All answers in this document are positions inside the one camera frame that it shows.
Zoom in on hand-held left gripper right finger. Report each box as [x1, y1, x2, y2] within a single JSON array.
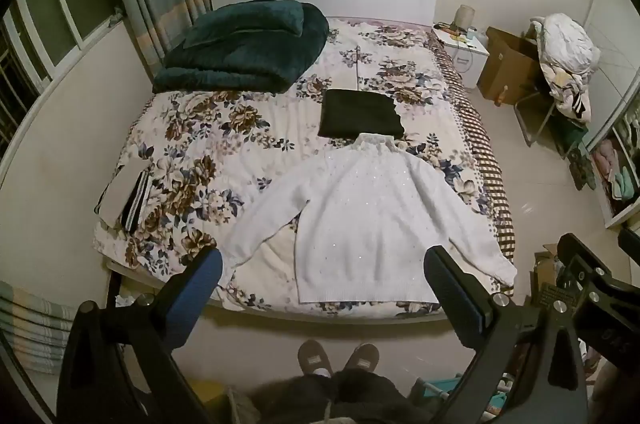
[[423, 245, 588, 424]]

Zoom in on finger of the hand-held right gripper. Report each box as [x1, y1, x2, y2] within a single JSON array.
[[556, 233, 640, 300], [618, 228, 640, 253]]

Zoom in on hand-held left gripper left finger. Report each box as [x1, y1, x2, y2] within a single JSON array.
[[56, 246, 224, 424]]

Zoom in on white knit sweater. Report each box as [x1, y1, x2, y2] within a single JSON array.
[[218, 133, 518, 305]]

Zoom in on shelf with folded clothes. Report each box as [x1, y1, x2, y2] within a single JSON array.
[[585, 104, 640, 230]]

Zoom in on small cardboard box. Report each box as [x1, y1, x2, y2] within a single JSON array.
[[532, 244, 563, 305]]

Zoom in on green slippers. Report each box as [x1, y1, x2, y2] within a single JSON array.
[[567, 144, 596, 190]]

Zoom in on person's grey shoe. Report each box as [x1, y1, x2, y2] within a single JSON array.
[[345, 344, 380, 375], [298, 340, 333, 377]]

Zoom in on striped folded garment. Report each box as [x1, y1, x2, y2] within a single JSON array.
[[119, 171, 156, 232]]

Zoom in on grey folded garment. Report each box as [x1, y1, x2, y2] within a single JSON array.
[[95, 159, 151, 225]]

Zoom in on person's dark trouser legs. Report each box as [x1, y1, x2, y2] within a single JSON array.
[[230, 369, 441, 424]]

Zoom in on bed with floral sheet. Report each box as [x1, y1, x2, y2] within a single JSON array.
[[93, 16, 516, 322]]

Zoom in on striped green cloth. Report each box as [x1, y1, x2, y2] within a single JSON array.
[[0, 281, 76, 375]]

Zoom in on black folded garment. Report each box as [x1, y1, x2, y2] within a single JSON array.
[[318, 89, 405, 139]]

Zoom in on brown cardboard box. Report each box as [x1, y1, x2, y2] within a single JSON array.
[[476, 27, 543, 106]]

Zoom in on white nightstand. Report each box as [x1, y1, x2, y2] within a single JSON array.
[[432, 25, 490, 90]]

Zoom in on dark green blanket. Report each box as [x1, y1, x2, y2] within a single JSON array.
[[152, 1, 329, 94]]

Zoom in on cream jar lamp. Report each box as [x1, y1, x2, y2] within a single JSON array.
[[452, 5, 476, 30]]

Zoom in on dark green pillow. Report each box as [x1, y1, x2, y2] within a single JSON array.
[[184, 0, 306, 50]]

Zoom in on window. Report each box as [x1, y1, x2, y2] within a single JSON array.
[[0, 0, 123, 105]]

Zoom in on white headboard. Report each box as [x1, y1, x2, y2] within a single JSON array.
[[208, 0, 441, 27]]

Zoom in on metal frame chair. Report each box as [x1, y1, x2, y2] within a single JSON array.
[[515, 24, 591, 150]]

